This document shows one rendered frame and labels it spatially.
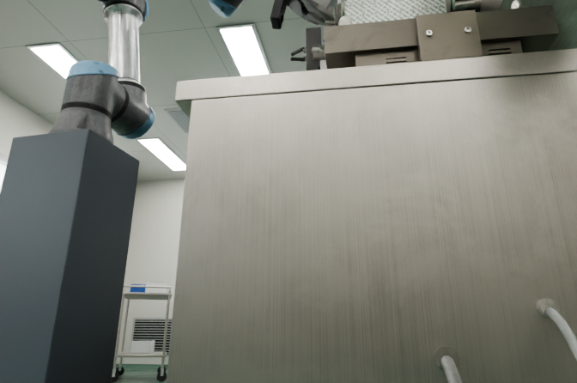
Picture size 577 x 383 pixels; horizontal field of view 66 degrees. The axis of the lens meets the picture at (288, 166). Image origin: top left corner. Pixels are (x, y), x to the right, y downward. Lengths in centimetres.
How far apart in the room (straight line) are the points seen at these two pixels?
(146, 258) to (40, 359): 634
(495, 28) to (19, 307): 102
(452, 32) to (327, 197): 37
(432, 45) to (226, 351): 59
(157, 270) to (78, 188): 620
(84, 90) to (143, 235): 627
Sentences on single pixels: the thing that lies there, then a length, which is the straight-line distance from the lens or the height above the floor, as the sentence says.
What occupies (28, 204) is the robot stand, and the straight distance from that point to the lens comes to 108.
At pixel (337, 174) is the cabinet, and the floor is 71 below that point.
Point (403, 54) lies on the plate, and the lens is 86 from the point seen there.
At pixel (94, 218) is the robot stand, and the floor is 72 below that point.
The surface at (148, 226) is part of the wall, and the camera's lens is 739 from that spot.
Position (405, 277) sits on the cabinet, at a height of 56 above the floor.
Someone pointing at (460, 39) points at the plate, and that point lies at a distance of 85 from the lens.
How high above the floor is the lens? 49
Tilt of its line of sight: 20 degrees up
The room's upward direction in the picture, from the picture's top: straight up
